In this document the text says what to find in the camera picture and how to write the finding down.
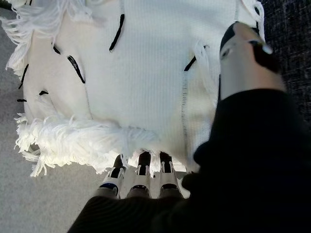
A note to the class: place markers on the white fringed cushion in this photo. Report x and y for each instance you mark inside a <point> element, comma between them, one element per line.
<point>145,85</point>

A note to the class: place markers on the grey upholstered armchair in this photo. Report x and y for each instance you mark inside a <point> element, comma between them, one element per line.
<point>291,48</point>

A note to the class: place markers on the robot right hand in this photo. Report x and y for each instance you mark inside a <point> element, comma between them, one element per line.
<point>243,170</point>

